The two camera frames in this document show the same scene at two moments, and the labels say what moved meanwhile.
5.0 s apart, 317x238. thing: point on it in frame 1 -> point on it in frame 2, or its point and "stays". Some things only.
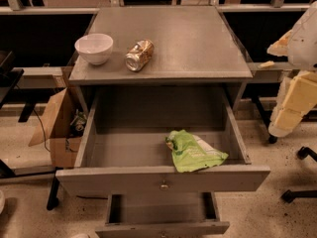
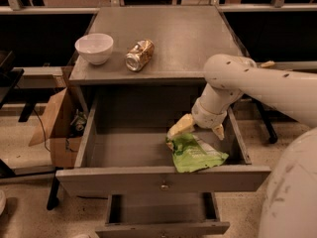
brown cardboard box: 62,130 stays
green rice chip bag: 190,152 stays
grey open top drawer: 124,149 stays
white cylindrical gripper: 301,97 -> 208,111
